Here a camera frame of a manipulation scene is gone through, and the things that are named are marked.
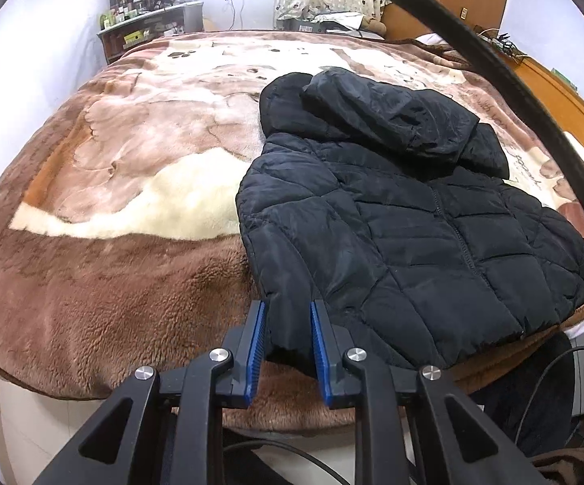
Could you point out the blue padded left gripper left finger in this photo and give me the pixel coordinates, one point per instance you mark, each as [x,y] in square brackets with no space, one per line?
[166,427]

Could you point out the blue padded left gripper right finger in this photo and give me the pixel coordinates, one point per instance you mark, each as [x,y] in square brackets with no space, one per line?
[411,426]

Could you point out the black puffer jacket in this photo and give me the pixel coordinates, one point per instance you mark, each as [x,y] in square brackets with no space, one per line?
[392,206]

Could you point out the brown cream plush blanket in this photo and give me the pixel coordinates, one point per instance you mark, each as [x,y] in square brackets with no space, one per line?
[119,239]

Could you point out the wooden headboard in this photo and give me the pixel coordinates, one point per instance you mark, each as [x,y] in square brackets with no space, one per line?
[563,104]

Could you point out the dark cluttered shelf unit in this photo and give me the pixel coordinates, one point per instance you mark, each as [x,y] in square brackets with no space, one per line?
[130,23]

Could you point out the pile of items by window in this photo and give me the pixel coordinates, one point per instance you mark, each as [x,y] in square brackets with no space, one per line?
[341,23]

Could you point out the white pillow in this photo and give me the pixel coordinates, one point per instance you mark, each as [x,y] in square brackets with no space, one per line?
[431,39]

